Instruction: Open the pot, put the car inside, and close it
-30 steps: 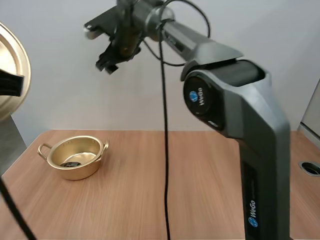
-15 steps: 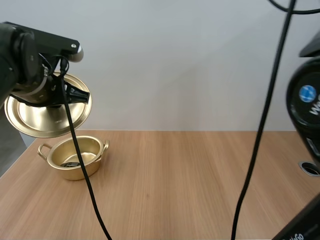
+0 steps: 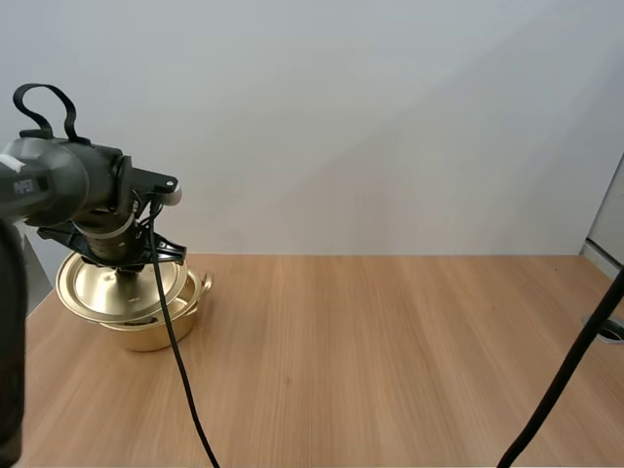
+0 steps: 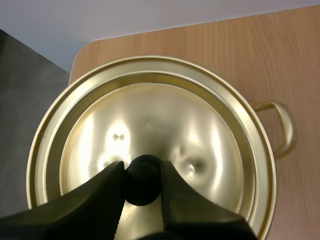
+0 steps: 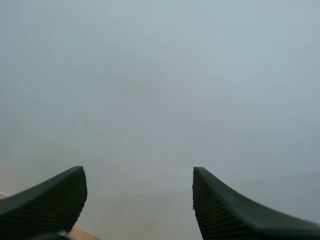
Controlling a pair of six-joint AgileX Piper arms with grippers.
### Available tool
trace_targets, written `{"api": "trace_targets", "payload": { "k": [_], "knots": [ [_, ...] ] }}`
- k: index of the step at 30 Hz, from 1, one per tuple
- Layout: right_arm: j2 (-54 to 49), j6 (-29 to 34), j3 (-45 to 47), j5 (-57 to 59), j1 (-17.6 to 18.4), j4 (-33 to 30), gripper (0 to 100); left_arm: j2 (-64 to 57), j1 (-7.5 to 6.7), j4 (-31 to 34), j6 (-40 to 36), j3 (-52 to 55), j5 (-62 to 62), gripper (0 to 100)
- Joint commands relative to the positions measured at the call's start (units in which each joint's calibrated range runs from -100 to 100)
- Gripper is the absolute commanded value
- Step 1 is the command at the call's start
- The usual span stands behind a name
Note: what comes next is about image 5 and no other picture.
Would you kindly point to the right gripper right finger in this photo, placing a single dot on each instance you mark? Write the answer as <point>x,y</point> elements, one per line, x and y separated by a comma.
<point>225,212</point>

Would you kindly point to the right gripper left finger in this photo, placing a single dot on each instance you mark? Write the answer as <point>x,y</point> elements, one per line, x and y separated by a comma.
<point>47,205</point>

